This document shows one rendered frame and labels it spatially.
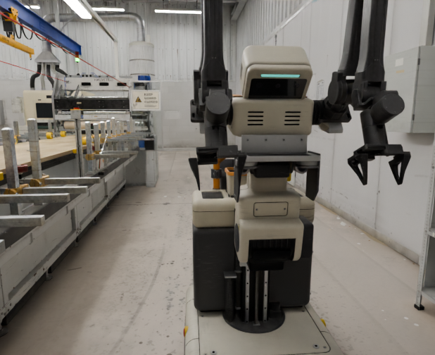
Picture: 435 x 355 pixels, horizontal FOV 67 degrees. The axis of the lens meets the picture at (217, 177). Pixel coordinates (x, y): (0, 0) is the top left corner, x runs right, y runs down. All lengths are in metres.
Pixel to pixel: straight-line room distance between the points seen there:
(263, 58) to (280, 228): 0.55
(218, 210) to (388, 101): 0.80
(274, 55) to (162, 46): 11.12
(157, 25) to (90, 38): 2.25
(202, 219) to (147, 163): 4.32
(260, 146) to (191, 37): 11.21
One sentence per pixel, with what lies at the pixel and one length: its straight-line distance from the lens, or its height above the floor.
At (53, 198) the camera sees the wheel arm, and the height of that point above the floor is 0.84.
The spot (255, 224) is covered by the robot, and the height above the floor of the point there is 0.80.
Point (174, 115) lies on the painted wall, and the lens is 11.92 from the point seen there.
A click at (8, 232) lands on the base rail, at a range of 1.65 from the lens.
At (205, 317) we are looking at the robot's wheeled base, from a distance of 1.60.
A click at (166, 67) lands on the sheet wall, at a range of 12.08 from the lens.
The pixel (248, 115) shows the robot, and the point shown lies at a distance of 1.11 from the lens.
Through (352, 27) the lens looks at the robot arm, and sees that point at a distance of 1.11.
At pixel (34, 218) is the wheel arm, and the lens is 1.23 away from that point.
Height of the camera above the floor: 1.15
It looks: 10 degrees down
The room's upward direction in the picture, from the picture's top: straight up
